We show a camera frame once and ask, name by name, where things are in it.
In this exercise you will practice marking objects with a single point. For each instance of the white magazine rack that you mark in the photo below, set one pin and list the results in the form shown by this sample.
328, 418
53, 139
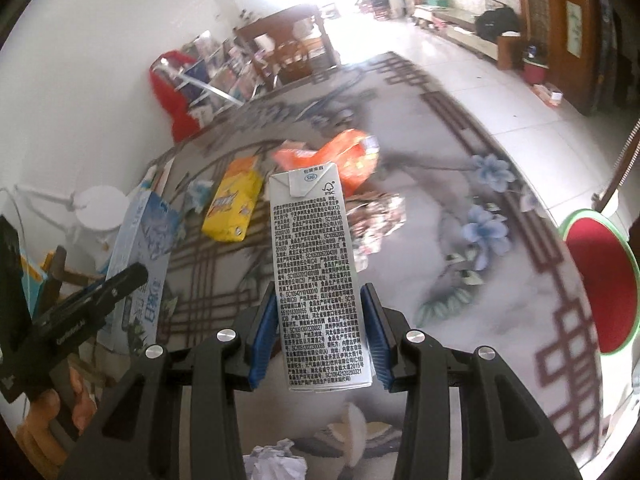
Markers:
215, 80

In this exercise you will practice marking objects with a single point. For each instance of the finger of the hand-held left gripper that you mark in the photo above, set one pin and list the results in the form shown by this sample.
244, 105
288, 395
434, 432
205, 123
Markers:
120, 282

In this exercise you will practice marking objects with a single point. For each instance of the crushed white paper cup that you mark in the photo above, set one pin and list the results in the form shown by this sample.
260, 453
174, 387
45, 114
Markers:
357, 430

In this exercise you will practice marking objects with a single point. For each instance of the low television cabinet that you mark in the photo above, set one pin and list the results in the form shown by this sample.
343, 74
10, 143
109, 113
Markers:
465, 27

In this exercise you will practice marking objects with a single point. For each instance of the dark wooden chair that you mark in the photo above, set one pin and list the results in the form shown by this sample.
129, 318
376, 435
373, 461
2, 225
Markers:
285, 45

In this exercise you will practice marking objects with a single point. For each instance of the orange snack wrapper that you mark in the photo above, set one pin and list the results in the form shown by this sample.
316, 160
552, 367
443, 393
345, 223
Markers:
295, 156

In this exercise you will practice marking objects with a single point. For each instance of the red round stool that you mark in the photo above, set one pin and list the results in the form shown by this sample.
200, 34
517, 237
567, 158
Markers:
600, 280

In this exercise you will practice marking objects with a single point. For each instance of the striped pole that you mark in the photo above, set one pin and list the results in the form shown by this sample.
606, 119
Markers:
627, 155

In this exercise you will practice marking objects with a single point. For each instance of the yellow snack packet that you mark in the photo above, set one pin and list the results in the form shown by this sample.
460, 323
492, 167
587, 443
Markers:
232, 205

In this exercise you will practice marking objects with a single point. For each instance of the small red bin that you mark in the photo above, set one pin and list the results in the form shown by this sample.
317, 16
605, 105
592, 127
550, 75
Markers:
535, 69

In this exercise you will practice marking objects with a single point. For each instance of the crumpled blue wrapper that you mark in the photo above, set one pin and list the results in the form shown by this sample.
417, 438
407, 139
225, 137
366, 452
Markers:
200, 193

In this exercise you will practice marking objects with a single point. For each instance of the crumpled white paper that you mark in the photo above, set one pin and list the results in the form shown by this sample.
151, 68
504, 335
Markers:
275, 462

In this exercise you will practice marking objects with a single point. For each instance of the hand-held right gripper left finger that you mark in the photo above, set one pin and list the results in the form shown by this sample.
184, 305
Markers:
262, 340

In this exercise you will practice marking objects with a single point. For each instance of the black bag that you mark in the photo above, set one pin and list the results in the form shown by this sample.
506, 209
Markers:
495, 22

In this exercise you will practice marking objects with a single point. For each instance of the small cardboard box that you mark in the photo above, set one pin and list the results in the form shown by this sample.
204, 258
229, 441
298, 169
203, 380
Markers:
547, 94

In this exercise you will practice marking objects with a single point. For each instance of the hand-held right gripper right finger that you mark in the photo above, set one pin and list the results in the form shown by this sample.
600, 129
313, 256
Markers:
375, 340

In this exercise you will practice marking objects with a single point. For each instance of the red cloth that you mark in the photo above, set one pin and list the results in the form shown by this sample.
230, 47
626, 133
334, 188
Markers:
175, 107

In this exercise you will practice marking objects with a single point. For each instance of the small framed panel picture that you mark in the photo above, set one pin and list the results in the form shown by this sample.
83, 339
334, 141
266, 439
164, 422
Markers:
574, 27

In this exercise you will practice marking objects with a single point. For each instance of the blue white carton box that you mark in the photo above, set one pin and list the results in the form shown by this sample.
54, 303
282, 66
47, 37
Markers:
145, 240

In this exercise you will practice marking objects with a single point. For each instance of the person's left hand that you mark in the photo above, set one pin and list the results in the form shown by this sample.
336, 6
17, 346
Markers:
50, 407

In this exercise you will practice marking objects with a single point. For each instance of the foil wrapper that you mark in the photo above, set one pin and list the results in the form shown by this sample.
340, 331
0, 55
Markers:
380, 217

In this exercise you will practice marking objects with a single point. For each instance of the white milk carton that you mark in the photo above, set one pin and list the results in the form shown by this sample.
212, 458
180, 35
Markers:
315, 285

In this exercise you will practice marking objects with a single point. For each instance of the white round stand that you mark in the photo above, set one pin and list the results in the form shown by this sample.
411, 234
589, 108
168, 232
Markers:
100, 210

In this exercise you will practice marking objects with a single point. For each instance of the orange plastic bag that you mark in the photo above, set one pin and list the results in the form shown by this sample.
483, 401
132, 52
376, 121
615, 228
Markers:
350, 157

